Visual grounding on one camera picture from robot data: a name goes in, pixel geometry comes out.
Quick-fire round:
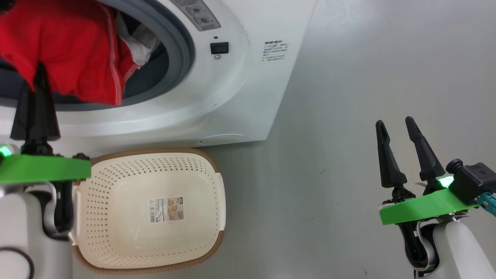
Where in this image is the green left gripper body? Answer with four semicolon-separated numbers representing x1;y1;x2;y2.
0;143;92;184

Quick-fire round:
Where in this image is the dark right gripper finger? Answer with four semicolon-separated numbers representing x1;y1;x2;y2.
405;116;447;194
375;120;416;200

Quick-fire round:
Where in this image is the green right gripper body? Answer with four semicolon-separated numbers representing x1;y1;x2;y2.
379;176;481;226

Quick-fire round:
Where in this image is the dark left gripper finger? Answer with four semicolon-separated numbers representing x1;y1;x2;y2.
10;62;61;155

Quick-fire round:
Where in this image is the red garment with white trim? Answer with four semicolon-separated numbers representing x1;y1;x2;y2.
0;0;141;106

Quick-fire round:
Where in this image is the cream perforated laundry basket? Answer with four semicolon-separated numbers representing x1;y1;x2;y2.
71;148;226;276

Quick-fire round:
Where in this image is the printed basket label sticker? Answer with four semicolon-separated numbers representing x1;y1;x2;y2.
148;196;185;224

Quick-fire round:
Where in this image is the white front-load washing machine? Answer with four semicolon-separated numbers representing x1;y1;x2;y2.
0;0;317;155

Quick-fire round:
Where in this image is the grey rubber door seal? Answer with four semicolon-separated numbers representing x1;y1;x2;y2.
0;0;195;112

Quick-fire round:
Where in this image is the black text warning label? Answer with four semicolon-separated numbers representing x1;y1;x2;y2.
262;40;289;62

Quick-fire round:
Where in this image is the round white filter cover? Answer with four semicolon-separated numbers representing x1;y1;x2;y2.
200;133;247;145

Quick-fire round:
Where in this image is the grey control panel sticker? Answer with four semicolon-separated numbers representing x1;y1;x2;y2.
170;0;221;31

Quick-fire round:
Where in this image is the teal right camera plug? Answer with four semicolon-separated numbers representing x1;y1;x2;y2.
477;192;496;217

